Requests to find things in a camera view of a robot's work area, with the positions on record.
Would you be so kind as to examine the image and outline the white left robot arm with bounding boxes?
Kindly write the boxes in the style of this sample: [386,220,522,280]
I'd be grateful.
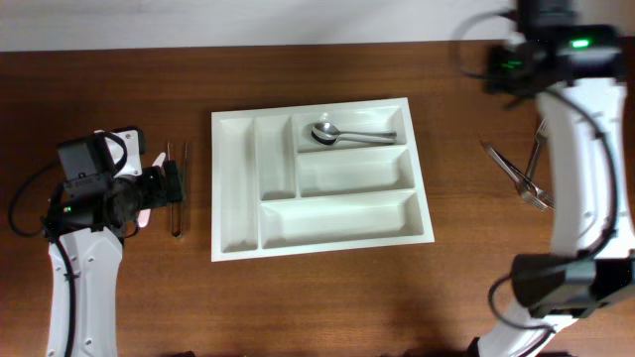
[41,161,186,356]

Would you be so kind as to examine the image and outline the large metal spoon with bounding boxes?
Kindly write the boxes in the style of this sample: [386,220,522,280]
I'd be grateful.
[312,133,396,146]
[312,122,397,139]

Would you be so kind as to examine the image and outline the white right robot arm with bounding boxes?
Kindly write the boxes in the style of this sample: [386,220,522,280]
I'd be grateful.
[467,1,634,357]

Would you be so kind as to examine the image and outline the white cutlery tray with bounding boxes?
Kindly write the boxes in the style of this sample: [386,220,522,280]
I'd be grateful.
[210,97,435,262]

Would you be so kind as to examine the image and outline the long metal tongs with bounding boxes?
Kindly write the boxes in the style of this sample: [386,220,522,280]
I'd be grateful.
[166,142,189,239]

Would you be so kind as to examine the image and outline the pink plastic knife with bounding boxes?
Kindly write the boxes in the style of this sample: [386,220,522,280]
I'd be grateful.
[137,152,166,228]

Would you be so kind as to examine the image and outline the metal fork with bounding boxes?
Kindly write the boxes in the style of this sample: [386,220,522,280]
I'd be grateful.
[481,143,548,211]
[497,151,555,211]
[525,119,549,179]

